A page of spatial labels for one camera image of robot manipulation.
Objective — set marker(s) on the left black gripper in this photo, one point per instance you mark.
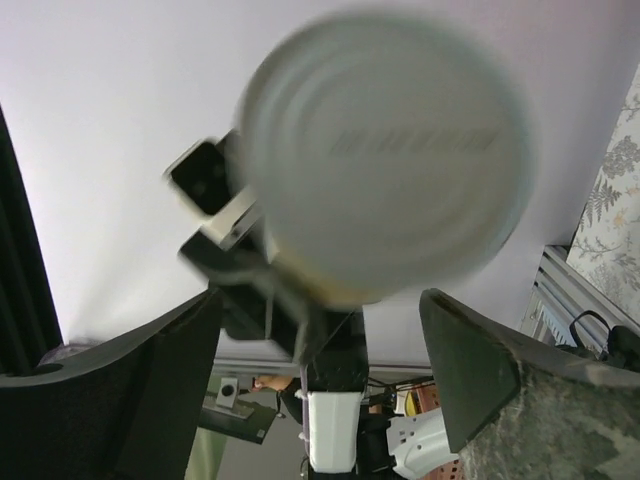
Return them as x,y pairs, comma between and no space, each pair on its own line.
264,304

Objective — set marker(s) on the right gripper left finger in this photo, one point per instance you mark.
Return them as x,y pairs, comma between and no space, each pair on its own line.
127,408

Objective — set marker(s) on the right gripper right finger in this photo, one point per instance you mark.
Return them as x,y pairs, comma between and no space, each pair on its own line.
516,408

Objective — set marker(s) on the short yellow silver-top can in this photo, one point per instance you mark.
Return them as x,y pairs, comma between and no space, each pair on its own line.
387,150

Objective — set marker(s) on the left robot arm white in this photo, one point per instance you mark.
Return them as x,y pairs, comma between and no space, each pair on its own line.
345,441

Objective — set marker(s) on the floral table mat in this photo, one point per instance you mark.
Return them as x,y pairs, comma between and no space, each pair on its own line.
605,247

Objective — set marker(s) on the aluminium mounting rail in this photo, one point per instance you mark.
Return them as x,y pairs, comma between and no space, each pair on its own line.
560,296

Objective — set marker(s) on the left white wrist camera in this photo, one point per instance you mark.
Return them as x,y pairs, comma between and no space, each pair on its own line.
202,180

